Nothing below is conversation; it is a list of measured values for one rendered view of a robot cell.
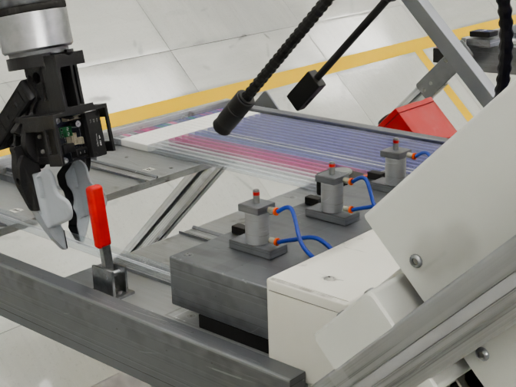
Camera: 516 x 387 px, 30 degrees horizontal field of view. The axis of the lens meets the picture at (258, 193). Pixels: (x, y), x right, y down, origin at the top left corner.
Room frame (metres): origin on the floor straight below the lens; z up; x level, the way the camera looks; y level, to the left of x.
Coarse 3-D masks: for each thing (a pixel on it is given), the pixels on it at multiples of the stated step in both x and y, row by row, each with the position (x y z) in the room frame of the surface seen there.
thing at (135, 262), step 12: (0, 216) 0.69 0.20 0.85; (12, 216) 0.69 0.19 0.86; (24, 228) 0.68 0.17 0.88; (36, 228) 0.68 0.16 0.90; (72, 240) 0.66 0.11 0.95; (84, 240) 0.67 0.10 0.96; (84, 252) 0.66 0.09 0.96; (96, 252) 0.65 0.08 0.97; (120, 252) 0.65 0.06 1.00; (132, 264) 0.64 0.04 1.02; (144, 264) 0.64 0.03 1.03; (156, 264) 0.64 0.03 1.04; (156, 276) 0.63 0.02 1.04; (168, 276) 0.63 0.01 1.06
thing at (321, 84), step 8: (312, 72) 0.85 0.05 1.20; (304, 80) 0.85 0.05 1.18; (312, 80) 0.85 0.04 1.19; (320, 80) 0.85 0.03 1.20; (296, 88) 0.85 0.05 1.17; (304, 88) 0.85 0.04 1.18; (312, 88) 0.84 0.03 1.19; (320, 88) 0.85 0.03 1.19; (288, 96) 0.85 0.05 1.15; (296, 96) 0.85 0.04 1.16; (304, 96) 0.84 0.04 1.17; (312, 96) 0.85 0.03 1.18; (296, 104) 0.84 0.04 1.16; (304, 104) 0.85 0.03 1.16
